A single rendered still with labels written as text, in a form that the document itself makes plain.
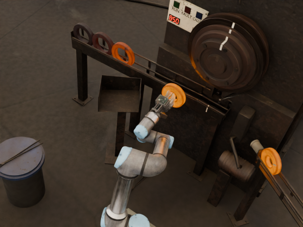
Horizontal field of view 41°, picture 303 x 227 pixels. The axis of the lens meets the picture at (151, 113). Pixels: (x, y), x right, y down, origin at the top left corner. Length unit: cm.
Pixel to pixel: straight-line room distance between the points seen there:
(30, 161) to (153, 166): 92
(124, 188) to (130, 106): 73
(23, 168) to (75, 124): 88
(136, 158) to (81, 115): 149
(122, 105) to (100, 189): 67
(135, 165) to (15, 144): 99
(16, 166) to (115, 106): 71
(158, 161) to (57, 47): 230
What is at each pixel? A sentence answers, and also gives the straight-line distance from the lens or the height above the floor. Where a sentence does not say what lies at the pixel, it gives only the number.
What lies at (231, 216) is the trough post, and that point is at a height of 1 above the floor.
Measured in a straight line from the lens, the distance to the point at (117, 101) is 266.
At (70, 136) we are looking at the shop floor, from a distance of 323.
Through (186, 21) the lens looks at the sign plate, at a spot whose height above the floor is 112.
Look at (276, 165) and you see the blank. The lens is 237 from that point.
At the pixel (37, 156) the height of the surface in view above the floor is 43.
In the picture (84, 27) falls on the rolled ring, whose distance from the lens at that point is 298.
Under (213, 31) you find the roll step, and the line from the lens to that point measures 222.
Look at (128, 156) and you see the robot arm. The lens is 195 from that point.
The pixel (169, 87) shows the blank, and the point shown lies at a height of 89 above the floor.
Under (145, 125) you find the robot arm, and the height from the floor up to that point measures 82.
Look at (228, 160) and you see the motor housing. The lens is 258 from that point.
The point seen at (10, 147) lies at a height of 43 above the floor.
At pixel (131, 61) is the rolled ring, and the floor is 71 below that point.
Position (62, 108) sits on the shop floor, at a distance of 343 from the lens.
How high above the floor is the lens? 253
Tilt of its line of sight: 48 degrees down
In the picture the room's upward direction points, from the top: 9 degrees clockwise
